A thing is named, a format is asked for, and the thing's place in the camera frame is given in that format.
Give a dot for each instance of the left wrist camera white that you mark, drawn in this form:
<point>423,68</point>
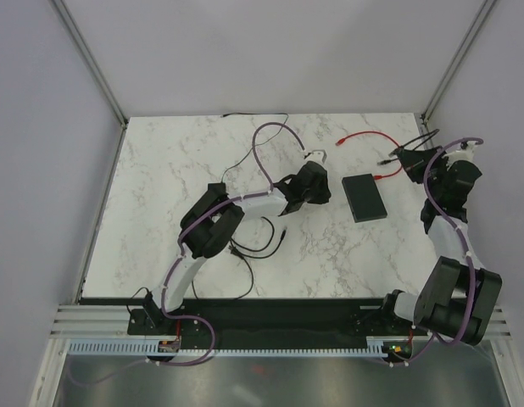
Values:
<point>318,156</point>

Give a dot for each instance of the white cable duct rail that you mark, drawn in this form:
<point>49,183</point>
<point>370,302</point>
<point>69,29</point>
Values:
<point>157,348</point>

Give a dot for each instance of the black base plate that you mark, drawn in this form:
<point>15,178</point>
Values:
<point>275,323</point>

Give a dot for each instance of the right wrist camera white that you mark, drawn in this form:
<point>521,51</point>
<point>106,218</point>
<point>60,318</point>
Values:
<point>464,153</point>

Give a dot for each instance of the black power adapter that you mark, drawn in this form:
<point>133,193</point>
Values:
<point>217,192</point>

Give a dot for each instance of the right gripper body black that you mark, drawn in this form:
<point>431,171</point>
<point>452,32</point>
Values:
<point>437,173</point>

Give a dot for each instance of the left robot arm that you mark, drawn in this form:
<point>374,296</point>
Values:
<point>207,228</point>

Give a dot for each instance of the black network switch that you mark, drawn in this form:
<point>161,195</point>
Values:
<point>364,198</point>

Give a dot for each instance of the aluminium frame rail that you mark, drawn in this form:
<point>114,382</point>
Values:
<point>90,321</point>

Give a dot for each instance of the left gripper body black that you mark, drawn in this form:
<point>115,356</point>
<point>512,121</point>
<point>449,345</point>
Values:
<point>317,196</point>

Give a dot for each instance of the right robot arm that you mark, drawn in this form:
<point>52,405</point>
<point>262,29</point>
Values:
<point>460,294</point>

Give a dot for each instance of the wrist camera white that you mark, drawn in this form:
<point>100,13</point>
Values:
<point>318,156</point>
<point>464,153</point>

